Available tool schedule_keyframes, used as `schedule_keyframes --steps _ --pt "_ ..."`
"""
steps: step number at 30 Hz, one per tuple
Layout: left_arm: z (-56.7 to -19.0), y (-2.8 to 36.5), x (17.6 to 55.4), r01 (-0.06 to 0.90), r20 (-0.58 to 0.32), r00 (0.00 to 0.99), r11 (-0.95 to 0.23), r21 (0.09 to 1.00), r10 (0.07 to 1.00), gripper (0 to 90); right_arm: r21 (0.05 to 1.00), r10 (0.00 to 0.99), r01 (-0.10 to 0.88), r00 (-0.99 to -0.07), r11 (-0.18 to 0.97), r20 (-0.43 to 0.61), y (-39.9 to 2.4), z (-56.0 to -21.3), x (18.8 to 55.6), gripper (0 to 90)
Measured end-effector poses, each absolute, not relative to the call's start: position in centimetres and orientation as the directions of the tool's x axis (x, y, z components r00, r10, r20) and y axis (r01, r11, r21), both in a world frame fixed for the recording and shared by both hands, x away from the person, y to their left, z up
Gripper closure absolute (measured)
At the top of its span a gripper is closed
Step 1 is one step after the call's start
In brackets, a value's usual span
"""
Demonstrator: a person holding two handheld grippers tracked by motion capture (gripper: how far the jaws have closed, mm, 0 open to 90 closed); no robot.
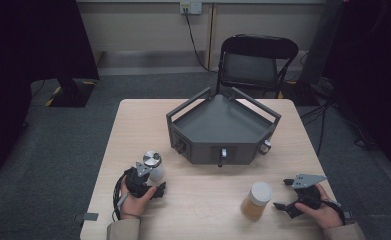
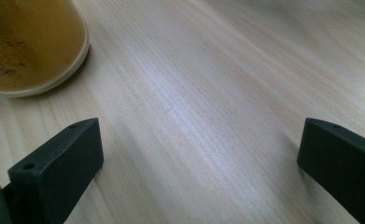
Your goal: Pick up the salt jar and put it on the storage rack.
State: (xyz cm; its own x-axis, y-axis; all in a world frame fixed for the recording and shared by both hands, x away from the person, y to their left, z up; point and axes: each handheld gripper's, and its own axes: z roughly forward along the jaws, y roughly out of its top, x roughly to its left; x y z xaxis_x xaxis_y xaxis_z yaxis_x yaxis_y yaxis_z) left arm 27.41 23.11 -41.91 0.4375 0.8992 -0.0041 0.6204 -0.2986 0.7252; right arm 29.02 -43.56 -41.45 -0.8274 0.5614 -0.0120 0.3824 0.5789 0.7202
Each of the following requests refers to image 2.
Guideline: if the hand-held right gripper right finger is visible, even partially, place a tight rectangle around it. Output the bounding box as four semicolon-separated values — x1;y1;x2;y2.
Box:
296;117;365;224

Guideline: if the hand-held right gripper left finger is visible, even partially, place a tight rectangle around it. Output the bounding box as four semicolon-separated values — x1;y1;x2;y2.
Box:
2;117;105;224

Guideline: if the spice jar with brown powder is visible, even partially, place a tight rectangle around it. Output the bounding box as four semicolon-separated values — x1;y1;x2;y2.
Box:
0;0;91;98

